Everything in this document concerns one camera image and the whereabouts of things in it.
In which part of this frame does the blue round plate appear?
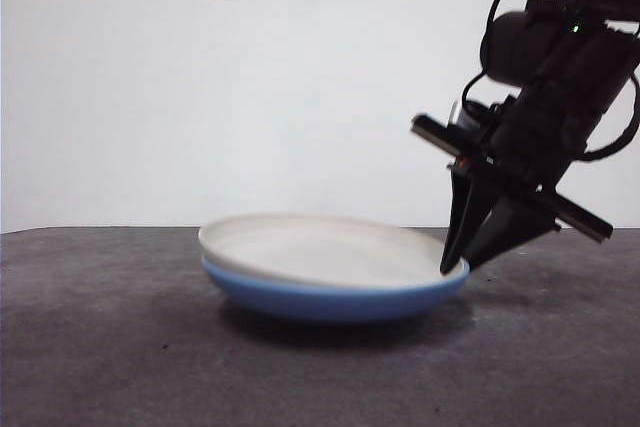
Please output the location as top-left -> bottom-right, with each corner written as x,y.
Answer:
201,254 -> 471,324

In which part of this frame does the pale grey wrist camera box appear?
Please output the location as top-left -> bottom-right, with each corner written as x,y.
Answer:
447,100 -> 482,132

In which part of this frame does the white round plate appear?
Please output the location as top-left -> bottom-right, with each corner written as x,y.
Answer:
198,213 -> 469,291

